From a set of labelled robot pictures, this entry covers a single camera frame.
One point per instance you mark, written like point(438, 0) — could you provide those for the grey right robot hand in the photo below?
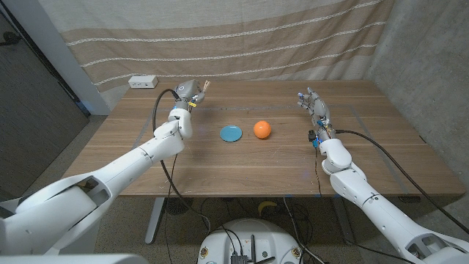
point(318, 110)

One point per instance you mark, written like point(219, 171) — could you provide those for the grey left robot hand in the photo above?
point(187, 93)

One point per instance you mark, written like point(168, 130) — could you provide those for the wooden clothespin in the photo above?
point(206, 86)

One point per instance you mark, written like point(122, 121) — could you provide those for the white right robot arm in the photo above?
point(373, 205)

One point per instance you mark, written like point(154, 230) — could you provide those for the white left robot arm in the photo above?
point(121, 168)

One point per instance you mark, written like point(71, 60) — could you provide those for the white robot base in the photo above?
point(249, 238)

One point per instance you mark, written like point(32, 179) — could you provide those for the white power strip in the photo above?
point(143, 81)

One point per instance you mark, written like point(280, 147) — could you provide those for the orange fruit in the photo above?
point(262, 129)

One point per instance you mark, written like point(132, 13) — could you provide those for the small blue plate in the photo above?
point(231, 133)

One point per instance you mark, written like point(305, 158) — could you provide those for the beige striped backdrop cloth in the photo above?
point(227, 40)

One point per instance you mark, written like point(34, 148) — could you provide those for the yellow banana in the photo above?
point(266, 205)

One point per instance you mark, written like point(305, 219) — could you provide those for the grey table leg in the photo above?
point(154, 223)
point(344, 223)

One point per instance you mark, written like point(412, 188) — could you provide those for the white robot torso shell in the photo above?
point(73, 259)

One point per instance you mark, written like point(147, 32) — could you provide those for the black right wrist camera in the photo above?
point(312, 136)

